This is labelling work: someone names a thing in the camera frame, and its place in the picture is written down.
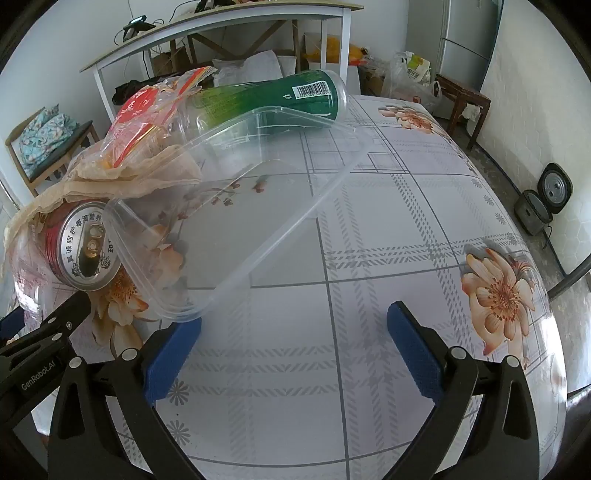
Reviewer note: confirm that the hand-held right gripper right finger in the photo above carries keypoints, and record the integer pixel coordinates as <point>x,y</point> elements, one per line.
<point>415,355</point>

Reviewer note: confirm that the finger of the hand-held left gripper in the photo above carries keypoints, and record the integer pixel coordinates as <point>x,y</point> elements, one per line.
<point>9,325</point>
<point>55,325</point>

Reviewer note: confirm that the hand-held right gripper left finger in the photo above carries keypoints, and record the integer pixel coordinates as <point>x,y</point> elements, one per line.
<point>171,360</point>

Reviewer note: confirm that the clear plastic bag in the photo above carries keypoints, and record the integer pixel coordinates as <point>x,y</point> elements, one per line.
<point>32,290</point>

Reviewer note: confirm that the red drink can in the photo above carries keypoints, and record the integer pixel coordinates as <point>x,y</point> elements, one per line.
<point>78,244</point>

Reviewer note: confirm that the clear plastic food container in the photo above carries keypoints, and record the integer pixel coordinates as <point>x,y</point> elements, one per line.
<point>258,207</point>

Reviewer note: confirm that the beige cloth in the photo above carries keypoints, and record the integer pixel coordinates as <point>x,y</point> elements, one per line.
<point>152,170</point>

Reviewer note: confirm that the wooden chair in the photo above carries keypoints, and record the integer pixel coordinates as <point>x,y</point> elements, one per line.
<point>60,154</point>

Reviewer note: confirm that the floral cushion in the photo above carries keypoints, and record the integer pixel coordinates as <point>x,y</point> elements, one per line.
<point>46,134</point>

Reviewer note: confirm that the black rice cooker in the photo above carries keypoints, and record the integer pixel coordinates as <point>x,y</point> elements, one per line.
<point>547,198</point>

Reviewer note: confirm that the red printed snack bag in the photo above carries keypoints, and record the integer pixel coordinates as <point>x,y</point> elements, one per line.
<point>138,106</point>

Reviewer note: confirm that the dark cloth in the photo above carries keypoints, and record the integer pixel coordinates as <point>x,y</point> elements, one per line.
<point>129,92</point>

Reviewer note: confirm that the dark wooden stool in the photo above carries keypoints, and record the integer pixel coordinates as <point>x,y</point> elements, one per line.
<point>461,92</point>

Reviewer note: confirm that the white shopping bag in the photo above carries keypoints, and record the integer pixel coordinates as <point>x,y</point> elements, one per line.
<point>411,78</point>

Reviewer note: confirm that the cardboard box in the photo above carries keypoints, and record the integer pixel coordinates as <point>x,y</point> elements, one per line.
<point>164,62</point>

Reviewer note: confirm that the crumpled white plastic sheet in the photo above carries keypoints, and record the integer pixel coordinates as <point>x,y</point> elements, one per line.
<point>258,67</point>

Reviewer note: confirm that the black desk device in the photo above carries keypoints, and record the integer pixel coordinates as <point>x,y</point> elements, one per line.
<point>138,24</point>

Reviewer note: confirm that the yellow plastic bag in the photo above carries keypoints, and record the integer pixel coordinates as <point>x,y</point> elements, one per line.
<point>339,50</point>

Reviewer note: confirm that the white refrigerator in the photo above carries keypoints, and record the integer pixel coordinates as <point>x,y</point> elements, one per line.
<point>466,32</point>

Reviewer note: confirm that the white frame desk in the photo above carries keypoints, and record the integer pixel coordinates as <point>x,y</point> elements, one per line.
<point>138,39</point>

